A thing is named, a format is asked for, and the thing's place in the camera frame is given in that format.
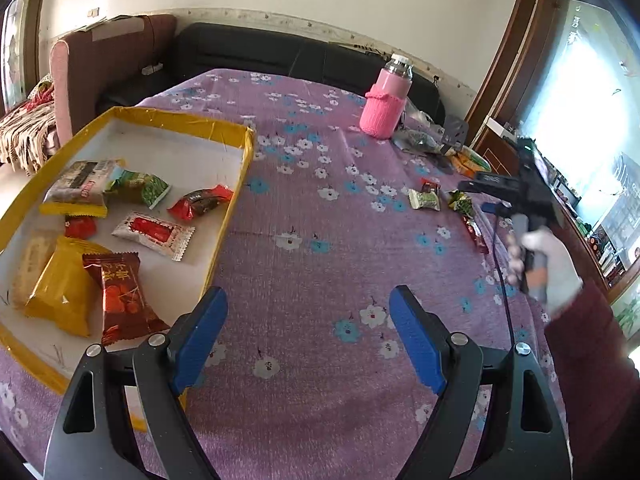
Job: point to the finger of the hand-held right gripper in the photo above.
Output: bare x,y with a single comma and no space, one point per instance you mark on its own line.
497,209

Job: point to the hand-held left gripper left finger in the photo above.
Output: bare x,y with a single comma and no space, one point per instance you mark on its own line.
200,340

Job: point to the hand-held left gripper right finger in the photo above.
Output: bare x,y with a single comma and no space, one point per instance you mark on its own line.
417,340

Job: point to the large red packet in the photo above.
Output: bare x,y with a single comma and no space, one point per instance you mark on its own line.
125,300

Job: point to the white red packet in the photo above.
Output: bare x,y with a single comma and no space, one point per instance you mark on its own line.
150,232

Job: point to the red packet with dark label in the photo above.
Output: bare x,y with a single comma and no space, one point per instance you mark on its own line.
200,202

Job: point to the yellow packet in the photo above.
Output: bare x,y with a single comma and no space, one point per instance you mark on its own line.
62,290

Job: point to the small red packet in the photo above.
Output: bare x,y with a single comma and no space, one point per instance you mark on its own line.
80,226

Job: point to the yellow cardboard box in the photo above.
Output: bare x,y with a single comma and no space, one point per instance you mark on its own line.
165,160

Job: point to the beige cracker packet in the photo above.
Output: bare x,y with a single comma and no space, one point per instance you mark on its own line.
32,265

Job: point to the striped yellow-ended snack packet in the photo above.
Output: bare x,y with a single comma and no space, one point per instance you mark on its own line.
80,185

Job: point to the person's right forearm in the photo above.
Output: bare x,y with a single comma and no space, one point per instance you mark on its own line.
590,370

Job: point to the person's right hand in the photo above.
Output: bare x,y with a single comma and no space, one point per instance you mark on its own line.
560,275

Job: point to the dark red long packet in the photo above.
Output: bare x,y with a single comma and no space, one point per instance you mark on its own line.
475,235

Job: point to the gold green packet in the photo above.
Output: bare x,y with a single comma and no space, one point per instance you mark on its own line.
460,203

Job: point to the orange green packets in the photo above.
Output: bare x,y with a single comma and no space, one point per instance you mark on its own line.
470,161

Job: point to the green white packet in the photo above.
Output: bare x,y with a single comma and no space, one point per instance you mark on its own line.
425,197

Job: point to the dark plastic bag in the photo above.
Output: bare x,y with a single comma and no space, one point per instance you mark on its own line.
455,129

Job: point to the bright window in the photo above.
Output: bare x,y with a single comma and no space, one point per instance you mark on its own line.
590,110

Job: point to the clear plastic bag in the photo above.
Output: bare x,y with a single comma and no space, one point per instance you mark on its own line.
417,140

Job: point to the purple floral tablecloth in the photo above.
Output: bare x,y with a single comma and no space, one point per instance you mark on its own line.
310,240

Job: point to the pink sleeved bottle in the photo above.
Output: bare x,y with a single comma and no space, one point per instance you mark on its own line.
382,105

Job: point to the patterned blanket couch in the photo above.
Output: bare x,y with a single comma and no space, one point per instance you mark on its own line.
25,130

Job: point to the small white object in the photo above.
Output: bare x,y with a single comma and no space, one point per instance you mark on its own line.
151,68

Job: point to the pink armchair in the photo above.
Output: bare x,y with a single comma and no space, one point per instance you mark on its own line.
95,75

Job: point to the black sofa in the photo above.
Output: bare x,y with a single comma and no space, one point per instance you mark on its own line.
250,55

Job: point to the cardboard sheet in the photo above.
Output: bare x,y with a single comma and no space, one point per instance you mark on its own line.
115,30

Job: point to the wooden glass door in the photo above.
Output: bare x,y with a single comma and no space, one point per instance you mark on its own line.
17,35

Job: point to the wooden door frame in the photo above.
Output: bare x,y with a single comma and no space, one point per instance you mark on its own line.
520,35

